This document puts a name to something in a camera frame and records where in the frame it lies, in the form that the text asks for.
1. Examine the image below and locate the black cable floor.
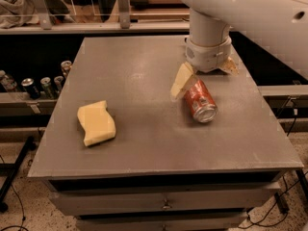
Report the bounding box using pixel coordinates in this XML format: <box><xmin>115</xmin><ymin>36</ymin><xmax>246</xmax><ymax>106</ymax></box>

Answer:
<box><xmin>237</xmin><ymin>170</ymin><xmax>308</xmax><ymax>230</ymax></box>
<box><xmin>0</xmin><ymin>154</ymin><xmax>30</xmax><ymax>231</ymax></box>

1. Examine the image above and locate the top drawer metal handle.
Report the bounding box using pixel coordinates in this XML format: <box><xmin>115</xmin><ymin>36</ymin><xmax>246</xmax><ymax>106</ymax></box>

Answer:
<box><xmin>162</xmin><ymin>199</ymin><xmax>172</xmax><ymax>211</ymax></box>

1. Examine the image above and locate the yellow sponge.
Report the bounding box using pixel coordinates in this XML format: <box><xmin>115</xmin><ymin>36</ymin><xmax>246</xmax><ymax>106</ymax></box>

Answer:
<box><xmin>77</xmin><ymin>100</ymin><xmax>116</xmax><ymax>146</ymax></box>

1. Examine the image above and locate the middle metal glass bracket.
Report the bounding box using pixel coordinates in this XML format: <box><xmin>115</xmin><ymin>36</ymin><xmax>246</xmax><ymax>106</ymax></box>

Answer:
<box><xmin>117</xmin><ymin>0</ymin><xmax>130</xmax><ymax>29</ymax></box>

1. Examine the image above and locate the left metal glass bracket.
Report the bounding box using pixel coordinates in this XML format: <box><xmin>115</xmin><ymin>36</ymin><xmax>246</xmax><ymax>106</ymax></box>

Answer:
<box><xmin>33</xmin><ymin>0</ymin><xmax>52</xmax><ymax>30</ymax></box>

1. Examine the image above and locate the black stand leg left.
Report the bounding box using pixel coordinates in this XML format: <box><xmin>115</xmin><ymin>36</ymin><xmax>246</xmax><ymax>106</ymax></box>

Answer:
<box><xmin>0</xmin><ymin>136</ymin><xmax>36</xmax><ymax>213</ymax></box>

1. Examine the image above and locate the grey drawer cabinet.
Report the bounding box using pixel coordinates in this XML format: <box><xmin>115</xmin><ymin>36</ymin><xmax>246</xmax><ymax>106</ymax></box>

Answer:
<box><xmin>29</xmin><ymin>36</ymin><xmax>301</xmax><ymax>231</ymax></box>

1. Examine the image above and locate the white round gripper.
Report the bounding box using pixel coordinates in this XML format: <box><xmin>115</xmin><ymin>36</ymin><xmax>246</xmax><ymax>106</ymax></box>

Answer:
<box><xmin>170</xmin><ymin>37</ymin><xmax>239</xmax><ymax>100</ymax></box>

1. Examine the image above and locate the green can on shelf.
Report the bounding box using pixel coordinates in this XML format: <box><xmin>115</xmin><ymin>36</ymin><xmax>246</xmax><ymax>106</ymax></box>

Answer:
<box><xmin>40</xmin><ymin>77</ymin><xmax>56</xmax><ymax>99</ymax></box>

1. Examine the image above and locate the red coke can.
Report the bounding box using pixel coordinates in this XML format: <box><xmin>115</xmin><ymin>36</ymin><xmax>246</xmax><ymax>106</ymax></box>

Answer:
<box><xmin>184</xmin><ymin>80</ymin><xmax>218</xmax><ymax>123</ymax></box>

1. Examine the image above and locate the silver can on shelf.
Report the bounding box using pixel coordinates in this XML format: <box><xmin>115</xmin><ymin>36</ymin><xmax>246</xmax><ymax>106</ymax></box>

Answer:
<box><xmin>54</xmin><ymin>76</ymin><xmax>64</xmax><ymax>93</ymax></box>

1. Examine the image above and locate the plastic bottle on shelf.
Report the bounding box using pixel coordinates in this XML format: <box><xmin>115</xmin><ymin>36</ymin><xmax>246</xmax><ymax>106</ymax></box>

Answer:
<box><xmin>0</xmin><ymin>70</ymin><xmax>19</xmax><ymax>92</ymax></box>

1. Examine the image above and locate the black cable right floor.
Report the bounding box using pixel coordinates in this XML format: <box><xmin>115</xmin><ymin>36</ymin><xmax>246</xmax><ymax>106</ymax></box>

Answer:
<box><xmin>237</xmin><ymin>170</ymin><xmax>308</xmax><ymax>230</ymax></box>

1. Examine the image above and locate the black cable left floor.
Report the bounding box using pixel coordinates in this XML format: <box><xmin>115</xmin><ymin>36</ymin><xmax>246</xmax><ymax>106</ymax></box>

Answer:
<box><xmin>0</xmin><ymin>154</ymin><xmax>30</xmax><ymax>231</ymax></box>

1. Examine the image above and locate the red can on shelf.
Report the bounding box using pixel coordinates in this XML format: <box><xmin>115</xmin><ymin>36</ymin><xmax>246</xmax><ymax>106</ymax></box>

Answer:
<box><xmin>61</xmin><ymin>61</ymin><xmax>72</xmax><ymax>78</ymax></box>

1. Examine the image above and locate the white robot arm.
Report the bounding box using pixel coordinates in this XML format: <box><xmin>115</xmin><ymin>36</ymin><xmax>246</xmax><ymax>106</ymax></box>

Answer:
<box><xmin>181</xmin><ymin>0</ymin><xmax>308</xmax><ymax>78</ymax></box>

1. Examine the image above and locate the grey cloth behind glass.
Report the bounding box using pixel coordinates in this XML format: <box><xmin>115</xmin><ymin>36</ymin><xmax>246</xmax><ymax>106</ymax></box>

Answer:
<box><xmin>0</xmin><ymin>0</ymin><xmax>70</xmax><ymax>30</ymax></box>

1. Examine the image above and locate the metal glass bracket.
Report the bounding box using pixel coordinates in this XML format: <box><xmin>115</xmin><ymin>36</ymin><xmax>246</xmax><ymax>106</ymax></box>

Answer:
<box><xmin>117</xmin><ymin>0</ymin><xmax>130</xmax><ymax>29</ymax></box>
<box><xmin>33</xmin><ymin>0</ymin><xmax>52</xmax><ymax>30</ymax></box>

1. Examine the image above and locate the dark blue can on shelf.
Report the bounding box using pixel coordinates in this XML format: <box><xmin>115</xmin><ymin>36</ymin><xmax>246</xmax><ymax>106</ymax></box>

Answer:
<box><xmin>21</xmin><ymin>78</ymin><xmax>40</xmax><ymax>99</ymax></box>

